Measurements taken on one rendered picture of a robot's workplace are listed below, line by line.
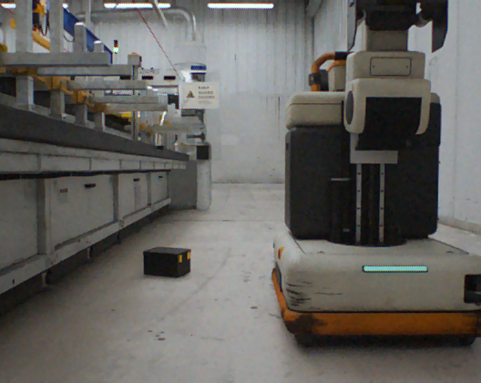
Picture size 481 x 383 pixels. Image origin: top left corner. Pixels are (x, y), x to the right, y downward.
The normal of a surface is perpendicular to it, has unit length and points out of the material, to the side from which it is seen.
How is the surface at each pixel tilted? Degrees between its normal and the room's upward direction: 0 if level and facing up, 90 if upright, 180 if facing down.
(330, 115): 90
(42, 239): 90
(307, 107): 90
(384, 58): 98
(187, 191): 90
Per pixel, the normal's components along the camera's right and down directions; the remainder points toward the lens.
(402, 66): 0.00, 0.19
